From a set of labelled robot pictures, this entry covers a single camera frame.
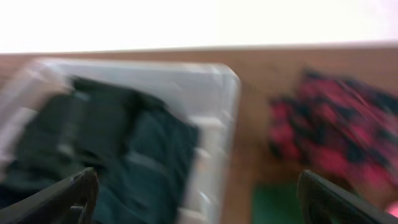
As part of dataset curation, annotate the large black garment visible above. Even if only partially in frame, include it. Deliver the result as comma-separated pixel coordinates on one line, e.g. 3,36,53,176
1,162,84,208

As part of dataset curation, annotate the red plaid flannel shirt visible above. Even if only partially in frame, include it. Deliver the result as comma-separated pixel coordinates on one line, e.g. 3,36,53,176
269,70,397,203

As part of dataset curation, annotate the black cloth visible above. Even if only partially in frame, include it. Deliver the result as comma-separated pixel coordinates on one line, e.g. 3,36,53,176
12,76,141,175
92,109,200,224

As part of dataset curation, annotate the dark green cloth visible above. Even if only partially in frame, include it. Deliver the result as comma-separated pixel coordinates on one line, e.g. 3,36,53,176
251,184,304,224

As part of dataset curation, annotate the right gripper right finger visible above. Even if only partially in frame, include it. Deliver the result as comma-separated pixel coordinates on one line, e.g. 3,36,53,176
297,170,397,224

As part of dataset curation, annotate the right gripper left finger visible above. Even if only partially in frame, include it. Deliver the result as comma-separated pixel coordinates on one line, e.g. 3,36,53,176
1,167,99,224

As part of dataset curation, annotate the clear plastic storage bin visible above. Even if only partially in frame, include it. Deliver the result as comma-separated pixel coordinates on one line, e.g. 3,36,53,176
1,58,240,223

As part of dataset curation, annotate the pink garment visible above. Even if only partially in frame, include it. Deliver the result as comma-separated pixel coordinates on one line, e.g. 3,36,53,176
385,201,398,218

